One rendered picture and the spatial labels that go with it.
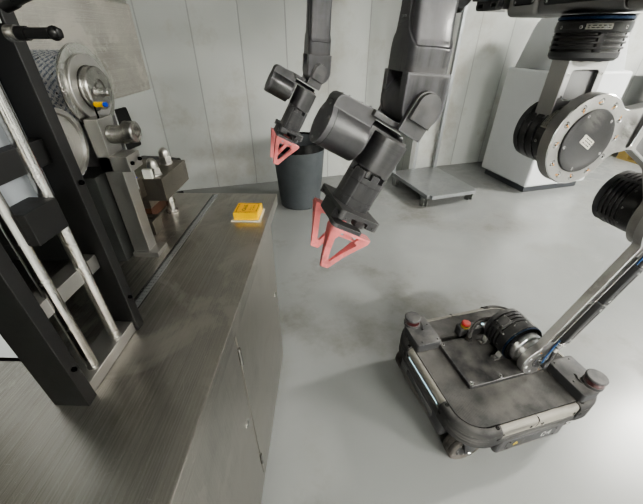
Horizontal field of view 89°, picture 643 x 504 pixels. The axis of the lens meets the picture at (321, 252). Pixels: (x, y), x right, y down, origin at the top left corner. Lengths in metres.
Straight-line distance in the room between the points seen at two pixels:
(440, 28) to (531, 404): 1.28
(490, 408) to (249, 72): 3.13
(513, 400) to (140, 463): 1.23
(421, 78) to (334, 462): 1.30
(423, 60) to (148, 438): 0.57
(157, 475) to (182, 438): 0.04
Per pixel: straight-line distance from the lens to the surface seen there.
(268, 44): 3.48
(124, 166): 0.77
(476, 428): 1.34
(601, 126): 1.00
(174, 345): 0.62
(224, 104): 3.50
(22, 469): 0.59
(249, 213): 0.93
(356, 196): 0.46
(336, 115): 0.42
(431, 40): 0.45
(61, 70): 0.78
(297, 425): 1.52
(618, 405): 2.02
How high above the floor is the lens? 1.33
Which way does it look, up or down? 33 degrees down
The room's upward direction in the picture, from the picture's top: straight up
